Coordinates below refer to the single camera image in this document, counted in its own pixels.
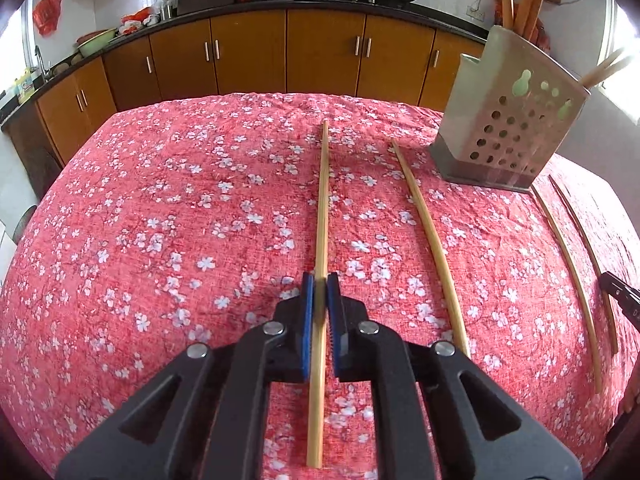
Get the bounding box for green basin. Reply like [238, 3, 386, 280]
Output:
[76, 27, 121, 58]

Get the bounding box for yellow dish soap bottle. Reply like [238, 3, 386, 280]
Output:
[12, 71, 37, 101]

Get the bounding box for red and white bag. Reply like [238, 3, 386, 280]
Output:
[119, 7, 161, 36]

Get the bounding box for wooden base cabinets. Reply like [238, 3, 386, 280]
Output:
[2, 7, 491, 166]

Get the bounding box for green perforated utensil holder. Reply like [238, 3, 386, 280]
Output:
[430, 25, 592, 193]

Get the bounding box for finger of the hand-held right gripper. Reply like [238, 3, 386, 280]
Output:
[600, 271, 640, 331]

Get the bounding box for red plastic bag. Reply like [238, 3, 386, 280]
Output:
[32, 0, 65, 37]

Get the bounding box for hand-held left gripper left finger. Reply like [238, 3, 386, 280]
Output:
[55, 271, 316, 480]

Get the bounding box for cluster of condiment bottles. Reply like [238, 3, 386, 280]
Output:
[492, 0, 551, 53]

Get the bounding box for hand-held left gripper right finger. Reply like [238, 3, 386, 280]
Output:
[326, 274, 583, 480]

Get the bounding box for large bright window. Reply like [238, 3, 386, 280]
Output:
[597, 0, 640, 126]

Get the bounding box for black kitchen countertop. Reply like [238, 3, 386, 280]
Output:
[0, 0, 493, 131]

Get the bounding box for red floral tablecloth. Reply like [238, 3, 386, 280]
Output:
[0, 91, 640, 480]

